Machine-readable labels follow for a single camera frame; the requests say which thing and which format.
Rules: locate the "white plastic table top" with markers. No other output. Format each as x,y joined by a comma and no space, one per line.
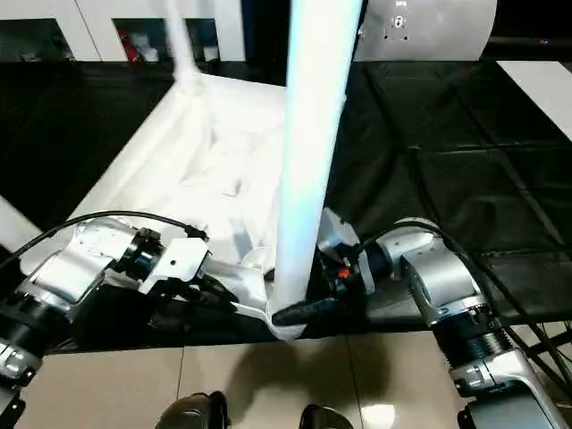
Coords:
201,134

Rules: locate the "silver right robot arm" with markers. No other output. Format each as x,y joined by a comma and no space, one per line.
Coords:
442,272

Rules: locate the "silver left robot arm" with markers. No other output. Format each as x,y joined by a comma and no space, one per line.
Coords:
67,268

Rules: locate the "black right robot foot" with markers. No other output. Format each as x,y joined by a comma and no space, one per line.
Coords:
326,419

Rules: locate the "black robot foot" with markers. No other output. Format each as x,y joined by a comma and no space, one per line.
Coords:
326,419
192,413

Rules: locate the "black left robot foot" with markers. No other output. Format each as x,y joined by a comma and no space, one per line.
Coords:
192,413

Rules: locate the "black work mat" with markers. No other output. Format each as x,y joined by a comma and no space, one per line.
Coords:
447,134

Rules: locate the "small white box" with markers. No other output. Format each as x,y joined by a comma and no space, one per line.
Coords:
211,53

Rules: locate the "red box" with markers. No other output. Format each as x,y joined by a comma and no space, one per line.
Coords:
132,51

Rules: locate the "white cabinet with glass doors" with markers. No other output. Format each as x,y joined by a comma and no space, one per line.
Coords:
96,36

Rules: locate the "white flat board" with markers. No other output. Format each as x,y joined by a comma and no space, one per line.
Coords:
545,85

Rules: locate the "black device with red light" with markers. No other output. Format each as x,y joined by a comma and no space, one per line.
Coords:
536,44

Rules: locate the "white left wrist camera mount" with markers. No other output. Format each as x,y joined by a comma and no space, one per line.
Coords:
179,261

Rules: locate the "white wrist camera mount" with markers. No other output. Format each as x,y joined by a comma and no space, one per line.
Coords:
335,228
179,261

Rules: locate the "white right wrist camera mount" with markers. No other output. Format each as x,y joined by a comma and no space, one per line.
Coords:
335,228

